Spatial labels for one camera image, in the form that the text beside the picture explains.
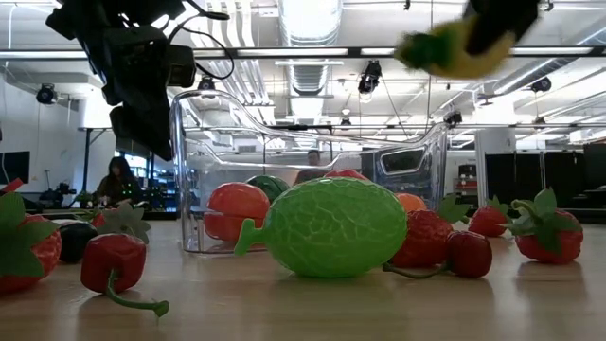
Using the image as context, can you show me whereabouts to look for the red toy tomato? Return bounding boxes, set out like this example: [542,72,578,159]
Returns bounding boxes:
[204,182,272,243]

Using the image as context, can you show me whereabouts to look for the blue storage shelf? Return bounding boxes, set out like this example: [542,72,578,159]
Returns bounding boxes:
[113,163,179,212]

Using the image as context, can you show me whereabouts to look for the person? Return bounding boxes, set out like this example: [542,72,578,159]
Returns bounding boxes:
[97,155,143,208]
[294,149,332,187]

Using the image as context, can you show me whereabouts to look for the black background rig frame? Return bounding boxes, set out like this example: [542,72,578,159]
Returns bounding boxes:
[78,125,160,193]

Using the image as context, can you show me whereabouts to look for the white pillar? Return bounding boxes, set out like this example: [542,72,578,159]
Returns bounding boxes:
[474,128,517,209]

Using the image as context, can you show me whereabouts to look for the silver ceiling duct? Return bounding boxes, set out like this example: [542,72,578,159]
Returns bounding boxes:
[277,0,346,96]

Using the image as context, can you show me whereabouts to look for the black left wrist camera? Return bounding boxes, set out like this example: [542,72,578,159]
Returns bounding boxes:
[165,44,198,89]

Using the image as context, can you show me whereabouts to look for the orange toy orange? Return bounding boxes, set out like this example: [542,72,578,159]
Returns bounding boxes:
[395,192,428,214]

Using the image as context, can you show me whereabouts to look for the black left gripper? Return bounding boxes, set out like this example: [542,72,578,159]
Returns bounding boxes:
[101,26,174,162]

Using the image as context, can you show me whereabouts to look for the black wall monitor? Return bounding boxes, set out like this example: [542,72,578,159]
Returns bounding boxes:
[0,151,31,186]

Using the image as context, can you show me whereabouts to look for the dark purple toy plum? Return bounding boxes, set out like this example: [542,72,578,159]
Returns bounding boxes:
[55,221,99,264]

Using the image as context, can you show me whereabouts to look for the yellow toy lemon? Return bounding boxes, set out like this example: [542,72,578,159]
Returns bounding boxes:
[394,18,518,81]

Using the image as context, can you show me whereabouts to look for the red toy apple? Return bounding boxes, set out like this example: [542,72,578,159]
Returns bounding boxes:
[324,169,369,184]

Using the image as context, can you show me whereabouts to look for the light green toy melon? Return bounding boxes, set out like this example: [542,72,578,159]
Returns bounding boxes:
[234,177,408,279]

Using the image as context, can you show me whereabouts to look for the black partition panels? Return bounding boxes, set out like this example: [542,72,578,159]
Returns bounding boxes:
[485,152,584,209]

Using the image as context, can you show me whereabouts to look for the clear plastic container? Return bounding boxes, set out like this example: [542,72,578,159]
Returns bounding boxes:
[169,89,449,255]

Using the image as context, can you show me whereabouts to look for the black overhead camera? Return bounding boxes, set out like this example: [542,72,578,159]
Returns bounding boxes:
[358,60,384,95]

